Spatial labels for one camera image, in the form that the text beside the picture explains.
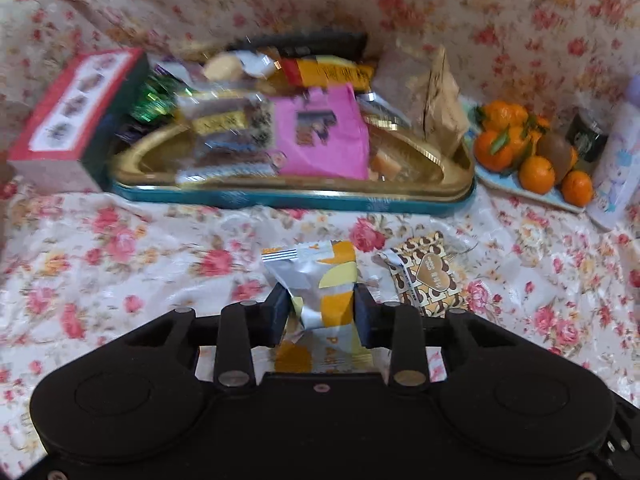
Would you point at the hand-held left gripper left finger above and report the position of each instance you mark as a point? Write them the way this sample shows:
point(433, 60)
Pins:
point(278, 317)

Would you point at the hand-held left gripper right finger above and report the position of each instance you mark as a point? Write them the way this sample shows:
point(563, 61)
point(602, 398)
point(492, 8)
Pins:
point(365, 320)

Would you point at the yellow silver snack packet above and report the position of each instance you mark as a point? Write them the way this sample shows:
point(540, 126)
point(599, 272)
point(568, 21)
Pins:
point(325, 280)

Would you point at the teal tray with snacks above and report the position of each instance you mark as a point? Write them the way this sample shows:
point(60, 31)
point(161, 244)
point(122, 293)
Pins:
point(300, 201)

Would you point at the brown patterned snack packet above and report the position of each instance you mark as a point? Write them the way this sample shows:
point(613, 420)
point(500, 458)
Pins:
point(425, 270)

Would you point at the floral sofa cover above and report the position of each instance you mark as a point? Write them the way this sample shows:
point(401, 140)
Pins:
point(100, 260)

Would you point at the pink snack packet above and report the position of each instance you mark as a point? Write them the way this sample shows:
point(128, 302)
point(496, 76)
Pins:
point(320, 130)

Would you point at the white fruit plate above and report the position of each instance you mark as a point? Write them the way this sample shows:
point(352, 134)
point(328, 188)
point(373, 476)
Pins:
point(500, 181)

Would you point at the heap of assorted wrapped sweets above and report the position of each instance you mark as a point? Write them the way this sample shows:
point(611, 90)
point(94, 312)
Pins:
point(225, 125)

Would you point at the pile of mandarins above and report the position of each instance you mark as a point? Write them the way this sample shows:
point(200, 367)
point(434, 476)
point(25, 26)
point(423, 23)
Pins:
point(537, 175)

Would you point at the brown paper bag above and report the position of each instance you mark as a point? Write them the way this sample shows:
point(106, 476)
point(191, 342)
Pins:
point(430, 95)

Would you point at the brown kiwi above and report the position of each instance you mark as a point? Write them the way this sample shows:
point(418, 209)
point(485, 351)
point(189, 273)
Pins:
point(555, 152)

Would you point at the small dark jar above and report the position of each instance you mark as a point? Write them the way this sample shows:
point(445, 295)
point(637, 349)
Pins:
point(587, 132)

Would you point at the red cardboard box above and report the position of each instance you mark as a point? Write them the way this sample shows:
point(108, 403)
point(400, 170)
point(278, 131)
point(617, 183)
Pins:
point(70, 105)

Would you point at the purple white thermos bottle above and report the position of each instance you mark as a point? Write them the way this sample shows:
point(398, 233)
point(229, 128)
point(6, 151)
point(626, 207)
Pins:
point(617, 160)

